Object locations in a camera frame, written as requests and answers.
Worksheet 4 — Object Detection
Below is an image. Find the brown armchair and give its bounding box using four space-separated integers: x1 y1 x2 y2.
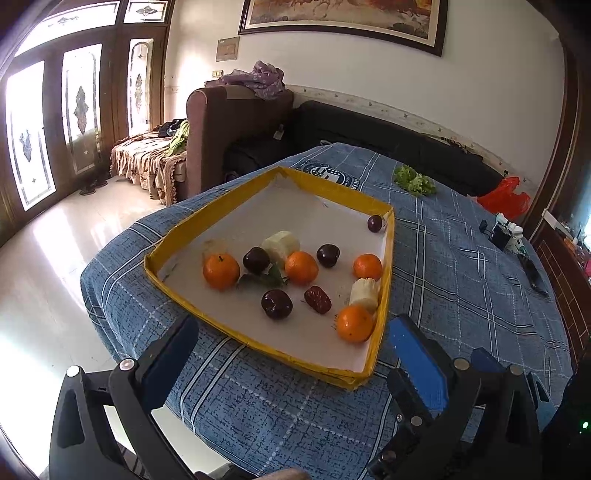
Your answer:
186 83 295 197

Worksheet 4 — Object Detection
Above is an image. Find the green lettuce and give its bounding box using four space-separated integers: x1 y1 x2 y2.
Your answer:
393 165 437 197

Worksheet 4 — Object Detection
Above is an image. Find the yellow cardboard tray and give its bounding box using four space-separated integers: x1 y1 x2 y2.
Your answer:
144 166 396 392

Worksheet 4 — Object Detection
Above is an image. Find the wall panel box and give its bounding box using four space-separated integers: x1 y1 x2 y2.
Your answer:
216 37 241 62

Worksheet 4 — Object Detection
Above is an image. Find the wooden cabinet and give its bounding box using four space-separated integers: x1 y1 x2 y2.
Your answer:
531 210 591 365

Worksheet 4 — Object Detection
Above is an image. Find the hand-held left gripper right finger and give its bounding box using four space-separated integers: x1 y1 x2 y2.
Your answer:
367 314 543 480

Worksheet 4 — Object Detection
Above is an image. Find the pair of slippers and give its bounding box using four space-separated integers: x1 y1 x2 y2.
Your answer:
79 178 109 197

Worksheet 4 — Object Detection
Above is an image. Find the red date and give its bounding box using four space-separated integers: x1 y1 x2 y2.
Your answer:
304 285 332 315

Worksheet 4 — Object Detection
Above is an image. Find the black sofa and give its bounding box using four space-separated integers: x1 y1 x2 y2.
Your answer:
224 100 506 197

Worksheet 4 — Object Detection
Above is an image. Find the patterned sofa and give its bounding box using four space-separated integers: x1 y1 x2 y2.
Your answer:
110 130 189 206

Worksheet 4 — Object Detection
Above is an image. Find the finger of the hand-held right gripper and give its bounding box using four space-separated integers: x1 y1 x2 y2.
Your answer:
471 347 557 423

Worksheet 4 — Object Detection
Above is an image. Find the framed painting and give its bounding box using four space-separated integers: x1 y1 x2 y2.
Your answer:
238 0 450 57

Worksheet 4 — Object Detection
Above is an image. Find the green leaf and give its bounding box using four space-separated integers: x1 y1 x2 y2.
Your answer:
238 264 290 289

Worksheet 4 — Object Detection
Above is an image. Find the wooden glass door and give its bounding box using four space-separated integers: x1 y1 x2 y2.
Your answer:
0 0 169 241

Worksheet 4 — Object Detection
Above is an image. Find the blue checked tablecloth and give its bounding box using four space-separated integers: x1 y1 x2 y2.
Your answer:
81 142 575 480

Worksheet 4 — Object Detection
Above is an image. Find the orange mandarin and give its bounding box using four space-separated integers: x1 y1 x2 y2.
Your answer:
353 254 383 281
335 305 375 343
203 253 241 291
284 250 320 285

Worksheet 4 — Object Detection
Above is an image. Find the purple cloth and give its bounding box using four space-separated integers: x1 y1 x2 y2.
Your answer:
218 60 286 100

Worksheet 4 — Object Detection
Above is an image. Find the red plastic bag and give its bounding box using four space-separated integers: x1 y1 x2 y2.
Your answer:
476 176 532 221

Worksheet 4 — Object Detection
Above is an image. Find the green cloth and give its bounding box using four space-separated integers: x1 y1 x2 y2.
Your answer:
165 121 190 158

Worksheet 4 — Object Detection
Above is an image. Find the dark clothing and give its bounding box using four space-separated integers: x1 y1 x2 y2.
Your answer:
158 118 188 138

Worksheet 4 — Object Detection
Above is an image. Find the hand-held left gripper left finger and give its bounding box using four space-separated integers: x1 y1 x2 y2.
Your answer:
48 315 200 480

